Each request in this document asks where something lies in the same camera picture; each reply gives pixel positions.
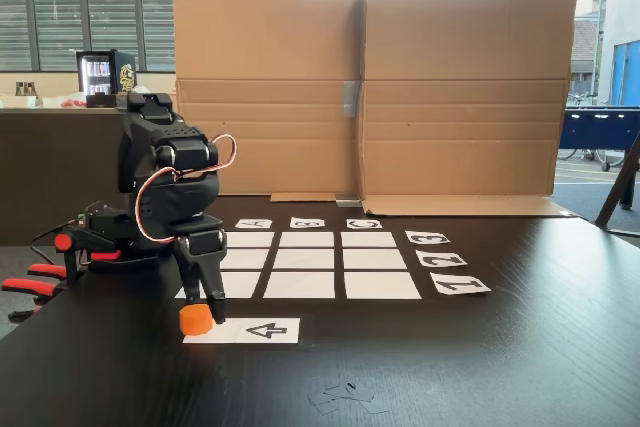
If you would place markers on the paper sheet number 2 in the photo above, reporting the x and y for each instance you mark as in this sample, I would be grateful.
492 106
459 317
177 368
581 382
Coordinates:
441 259

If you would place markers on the brown glass bottles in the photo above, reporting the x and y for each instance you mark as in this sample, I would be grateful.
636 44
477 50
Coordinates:
26 89

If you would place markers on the small black box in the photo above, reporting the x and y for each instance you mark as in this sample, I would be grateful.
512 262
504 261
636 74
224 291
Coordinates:
100 100

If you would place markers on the paper sheet letter A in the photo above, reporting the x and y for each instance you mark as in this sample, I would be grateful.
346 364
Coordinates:
254 224

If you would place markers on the brown cardboard screen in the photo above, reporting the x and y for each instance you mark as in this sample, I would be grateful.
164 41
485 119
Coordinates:
450 47

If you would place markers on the paper sheet letter C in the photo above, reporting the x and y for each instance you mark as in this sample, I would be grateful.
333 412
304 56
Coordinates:
364 223

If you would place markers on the dark slanted stand leg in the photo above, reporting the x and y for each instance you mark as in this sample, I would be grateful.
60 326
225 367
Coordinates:
617 187

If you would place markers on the grey duct tape strip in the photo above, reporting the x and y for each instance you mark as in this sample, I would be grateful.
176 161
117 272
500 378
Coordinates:
348 203
351 99

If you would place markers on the round orange token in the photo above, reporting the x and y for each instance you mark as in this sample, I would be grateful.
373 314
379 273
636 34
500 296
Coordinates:
195 319

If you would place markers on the white paper grid black tape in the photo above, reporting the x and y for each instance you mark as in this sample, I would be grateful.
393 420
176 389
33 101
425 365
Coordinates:
300 267

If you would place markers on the paper sheet letter B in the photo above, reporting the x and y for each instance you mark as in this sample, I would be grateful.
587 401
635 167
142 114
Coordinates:
307 222

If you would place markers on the black mini fridge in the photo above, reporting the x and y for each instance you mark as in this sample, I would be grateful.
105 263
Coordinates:
105 72

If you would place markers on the white arrow paper sheet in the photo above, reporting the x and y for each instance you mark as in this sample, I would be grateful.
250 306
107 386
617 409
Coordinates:
270 331

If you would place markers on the paper sheet number 1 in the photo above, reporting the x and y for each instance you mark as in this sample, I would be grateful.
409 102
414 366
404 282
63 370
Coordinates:
460 286

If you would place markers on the paper sheet number 3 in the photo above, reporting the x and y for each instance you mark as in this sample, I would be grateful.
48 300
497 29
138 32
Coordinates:
427 238

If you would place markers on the red and black clamp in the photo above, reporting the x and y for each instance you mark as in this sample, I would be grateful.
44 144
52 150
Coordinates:
72 257

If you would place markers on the dark brown counter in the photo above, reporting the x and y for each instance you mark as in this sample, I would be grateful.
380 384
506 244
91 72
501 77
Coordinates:
50 172

